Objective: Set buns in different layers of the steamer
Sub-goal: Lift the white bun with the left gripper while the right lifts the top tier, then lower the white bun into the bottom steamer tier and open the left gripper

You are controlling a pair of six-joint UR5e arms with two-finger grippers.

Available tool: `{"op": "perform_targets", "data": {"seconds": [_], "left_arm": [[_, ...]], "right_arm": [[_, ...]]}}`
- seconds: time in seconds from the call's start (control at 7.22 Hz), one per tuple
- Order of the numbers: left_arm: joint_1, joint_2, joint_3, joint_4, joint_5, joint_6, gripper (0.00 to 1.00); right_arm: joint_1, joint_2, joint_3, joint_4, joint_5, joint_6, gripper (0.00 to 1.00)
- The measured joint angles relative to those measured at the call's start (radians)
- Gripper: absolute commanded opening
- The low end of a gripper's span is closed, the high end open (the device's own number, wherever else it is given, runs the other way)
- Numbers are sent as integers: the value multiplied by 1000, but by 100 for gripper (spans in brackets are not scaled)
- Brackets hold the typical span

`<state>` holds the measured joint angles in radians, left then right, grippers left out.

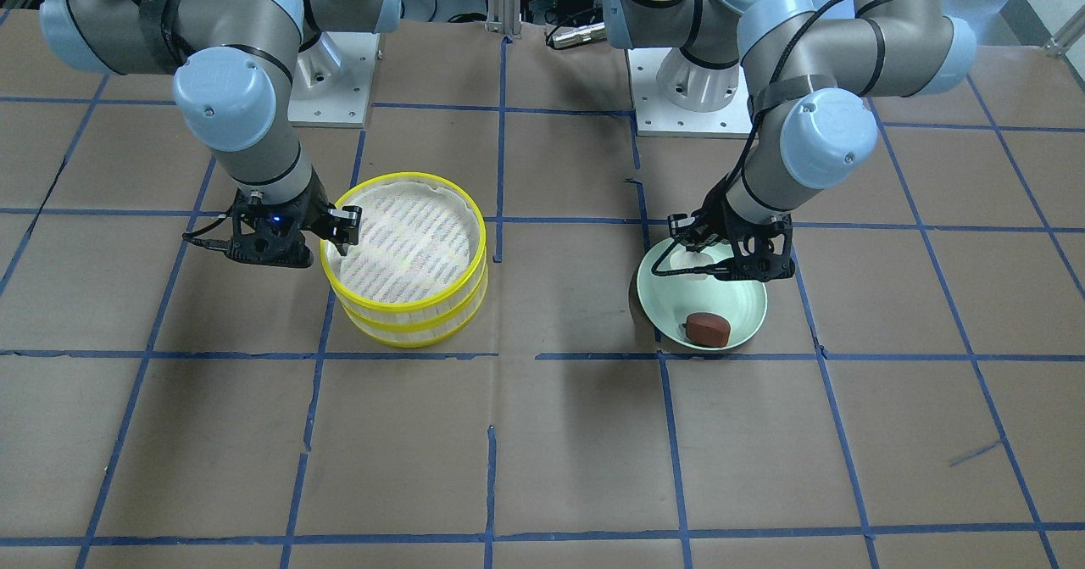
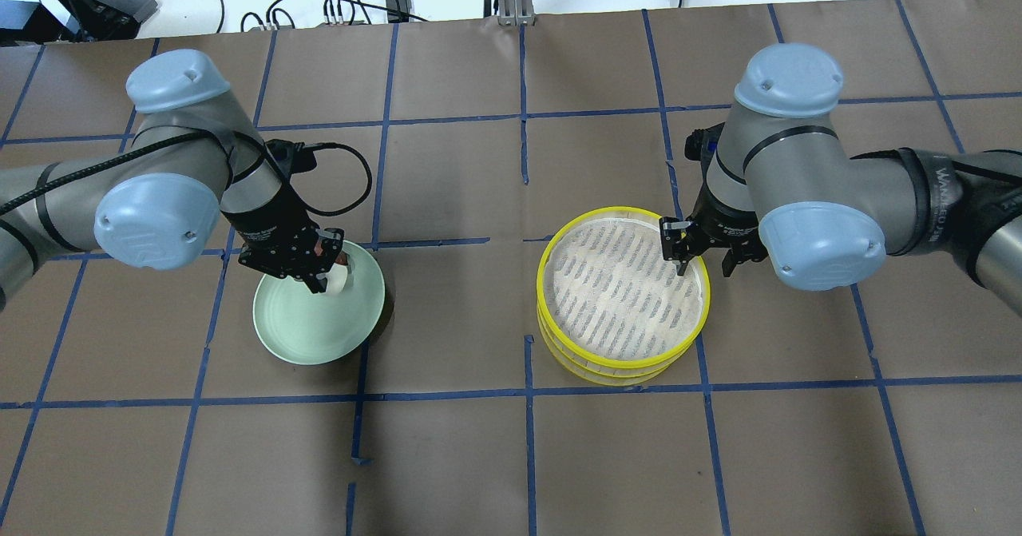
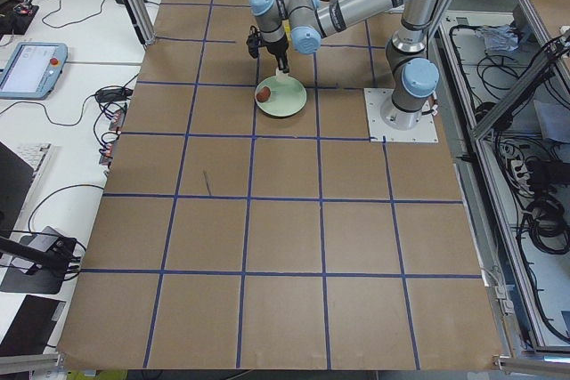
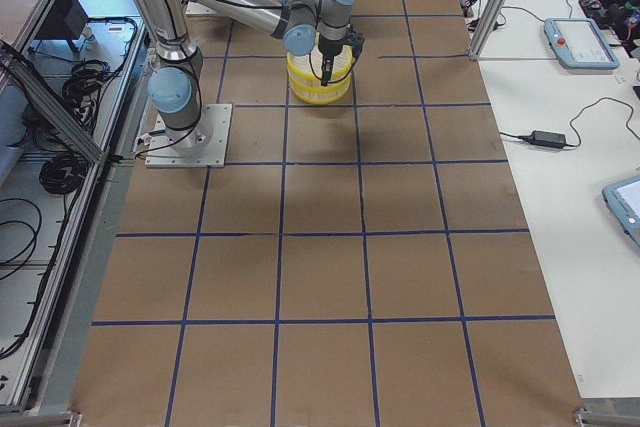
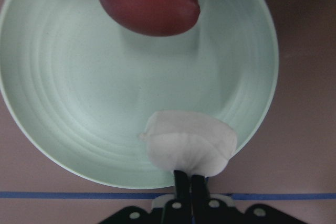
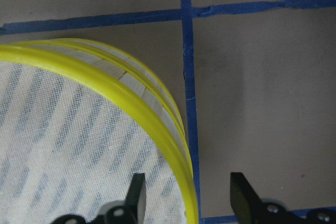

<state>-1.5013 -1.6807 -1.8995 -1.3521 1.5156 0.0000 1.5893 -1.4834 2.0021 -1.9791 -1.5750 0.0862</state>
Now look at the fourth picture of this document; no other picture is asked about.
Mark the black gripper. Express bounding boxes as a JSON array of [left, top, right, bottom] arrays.
[[319, 35, 349, 87]]

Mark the yellow top steamer layer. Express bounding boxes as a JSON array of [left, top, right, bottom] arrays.
[[287, 46, 354, 88]]

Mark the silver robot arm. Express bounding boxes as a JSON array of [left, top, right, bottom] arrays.
[[134, 0, 363, 150]]

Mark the black power adapter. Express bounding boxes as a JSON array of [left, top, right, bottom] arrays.
[[518, 130, 568, 149]]

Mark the blue teach pendant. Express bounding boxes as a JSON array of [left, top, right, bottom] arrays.
[[543, 18, 619, 70], [602, 175, 640, 245]]

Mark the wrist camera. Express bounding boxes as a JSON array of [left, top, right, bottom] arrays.
[[347, 31, 365, 59]]

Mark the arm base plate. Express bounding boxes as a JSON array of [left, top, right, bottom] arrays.
[[145, 104, 233, 168]]

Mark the black cable bundle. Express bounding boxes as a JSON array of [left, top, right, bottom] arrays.
[[61, 59, 112, 113]]

